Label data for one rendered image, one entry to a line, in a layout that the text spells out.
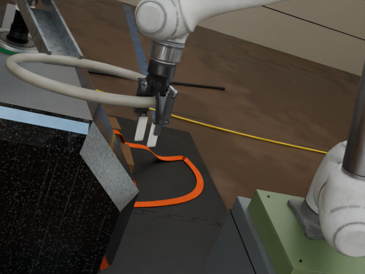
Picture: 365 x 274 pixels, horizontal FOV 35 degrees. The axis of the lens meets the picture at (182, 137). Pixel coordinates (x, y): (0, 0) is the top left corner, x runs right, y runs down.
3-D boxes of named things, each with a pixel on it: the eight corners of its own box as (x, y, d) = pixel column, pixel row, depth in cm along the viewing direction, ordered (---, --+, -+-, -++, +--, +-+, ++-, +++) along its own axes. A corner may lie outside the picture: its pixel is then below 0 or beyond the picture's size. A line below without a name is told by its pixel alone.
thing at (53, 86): (-17, 53, 172) (-15, 43, 172) (125, 72, 201) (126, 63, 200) (39, 100, 135) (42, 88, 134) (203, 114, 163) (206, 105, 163)
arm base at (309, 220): (331, 202, 186) (338, 188, 183) (361, 247, 166) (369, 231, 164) (281, 193, 180) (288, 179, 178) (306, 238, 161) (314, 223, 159)
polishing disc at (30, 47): (15, 56, 208) (16, 53, 208) (-24, 32, 216) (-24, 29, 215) (55, 51, 226) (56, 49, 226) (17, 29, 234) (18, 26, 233)
